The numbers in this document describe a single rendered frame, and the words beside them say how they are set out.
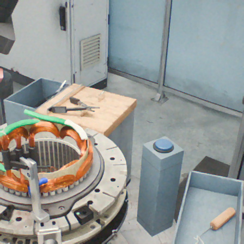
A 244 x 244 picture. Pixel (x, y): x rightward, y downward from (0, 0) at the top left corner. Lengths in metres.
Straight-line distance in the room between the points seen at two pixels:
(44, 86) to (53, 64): 2.03
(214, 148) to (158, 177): 1.93
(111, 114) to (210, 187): 0.31
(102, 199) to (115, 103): 0.40
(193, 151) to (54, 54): 1.35
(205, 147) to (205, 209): 2.04
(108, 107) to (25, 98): 0.26
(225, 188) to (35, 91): 0.62
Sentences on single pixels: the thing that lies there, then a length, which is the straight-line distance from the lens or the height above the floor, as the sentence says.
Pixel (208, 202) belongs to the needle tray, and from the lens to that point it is 0.77.
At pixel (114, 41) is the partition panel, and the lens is 3.46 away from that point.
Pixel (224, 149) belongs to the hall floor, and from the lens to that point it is 2.81.
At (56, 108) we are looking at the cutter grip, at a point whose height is 1.08.
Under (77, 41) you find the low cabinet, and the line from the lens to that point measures 3.02.
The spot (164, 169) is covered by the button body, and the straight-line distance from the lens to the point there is 0.88.
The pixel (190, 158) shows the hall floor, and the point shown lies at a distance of 2.65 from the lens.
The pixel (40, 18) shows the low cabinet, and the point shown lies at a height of 0.69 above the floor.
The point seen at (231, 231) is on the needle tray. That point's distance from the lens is 0.73.
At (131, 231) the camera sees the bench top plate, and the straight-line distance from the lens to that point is 1.03.
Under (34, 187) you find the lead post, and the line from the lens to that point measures 0.57.
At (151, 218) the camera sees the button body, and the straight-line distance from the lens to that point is 0.98.
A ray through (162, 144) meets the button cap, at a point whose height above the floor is 1.04.
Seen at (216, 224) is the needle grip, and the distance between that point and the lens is 0.71.
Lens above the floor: 1.53
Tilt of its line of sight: 30 degrees down
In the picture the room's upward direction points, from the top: 2 degrees clockwise
